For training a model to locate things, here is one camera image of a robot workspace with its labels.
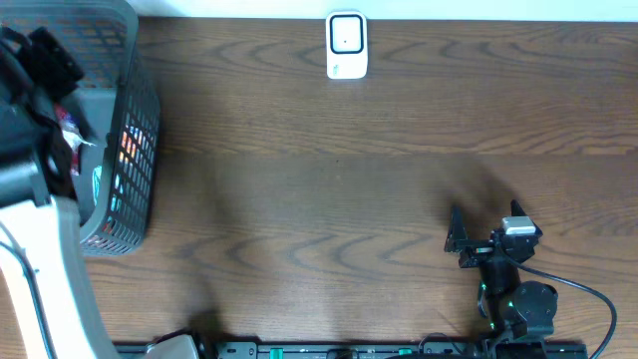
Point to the red purple tissue pack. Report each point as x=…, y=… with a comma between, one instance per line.
x=72, y=136

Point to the white barcode scanner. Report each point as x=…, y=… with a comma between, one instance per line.
x=346, y=45

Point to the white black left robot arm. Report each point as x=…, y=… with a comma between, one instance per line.
x=41, y=259

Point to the grey plastic mesh basket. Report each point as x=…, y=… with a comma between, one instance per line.
x=116, y=92

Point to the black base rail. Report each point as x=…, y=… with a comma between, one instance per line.
x=437, y=348

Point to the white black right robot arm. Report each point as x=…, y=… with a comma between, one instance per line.
x=517, y=311

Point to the green snack packet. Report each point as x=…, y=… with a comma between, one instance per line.
x=96, y=183

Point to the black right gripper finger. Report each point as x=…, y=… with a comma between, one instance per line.
x=516, y=209
x=457, y=238

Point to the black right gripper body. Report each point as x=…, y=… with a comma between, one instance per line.
x=483, y=250

